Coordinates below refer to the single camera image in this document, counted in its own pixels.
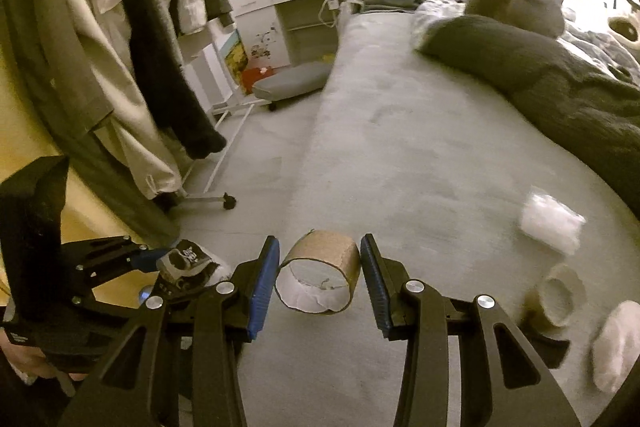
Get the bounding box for grey wheeled stool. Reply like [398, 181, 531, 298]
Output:
[251, 61, 333, 112]

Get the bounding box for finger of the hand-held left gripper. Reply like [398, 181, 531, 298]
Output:
[75, 274, 216, 313]
[61, 236, 171, 280]

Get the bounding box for dark grey fluffy blanket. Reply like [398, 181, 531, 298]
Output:
[417, 13, 640, 218]

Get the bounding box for olive grey coat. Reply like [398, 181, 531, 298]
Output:
[0, 0, 181, 253]

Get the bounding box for red bag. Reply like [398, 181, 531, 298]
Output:
[241, 66, 273, 95]

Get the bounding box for cardboard tape roll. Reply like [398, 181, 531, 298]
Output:
[274, 229, 362, 315]
[522, 263, 587, 330]

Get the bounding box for person's left hand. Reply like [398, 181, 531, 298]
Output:
[0, 337, 86, 383]

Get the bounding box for white cat bed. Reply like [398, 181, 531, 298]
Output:
[607, 4, 640, 38]

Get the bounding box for grey bed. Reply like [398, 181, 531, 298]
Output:
[235, 0, 640, 427]

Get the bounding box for black garment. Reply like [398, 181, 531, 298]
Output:
[112, 0, 227, 160]

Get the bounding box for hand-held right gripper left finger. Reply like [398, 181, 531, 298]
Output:
[57, 234, 281, 427]

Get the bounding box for beige coat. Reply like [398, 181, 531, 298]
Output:
[50, 0, 183, 202]

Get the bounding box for light blue duvet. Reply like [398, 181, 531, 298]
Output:
[412, 0, 640, 82]

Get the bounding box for yellow painting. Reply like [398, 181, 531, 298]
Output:
[218, 31, 248, 95]

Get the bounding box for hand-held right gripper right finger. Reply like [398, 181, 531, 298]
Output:
[360, 233, 583, 427]

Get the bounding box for clear plastic bag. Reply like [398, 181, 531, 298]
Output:
[517, 186, 587, 256]

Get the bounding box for grey cat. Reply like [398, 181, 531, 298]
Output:
[464, 0, 567, 38]

